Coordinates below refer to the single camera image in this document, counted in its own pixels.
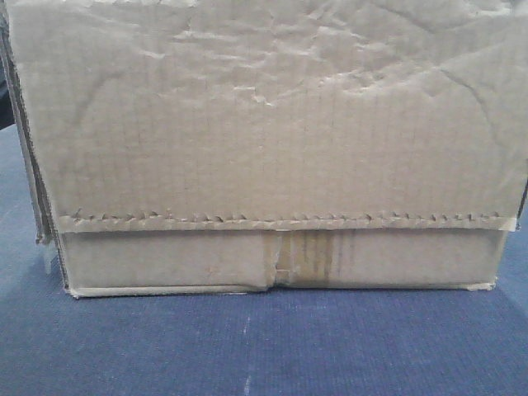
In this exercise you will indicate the worn brown cardboard box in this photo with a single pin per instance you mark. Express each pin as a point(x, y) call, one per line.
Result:
point(180, 147)

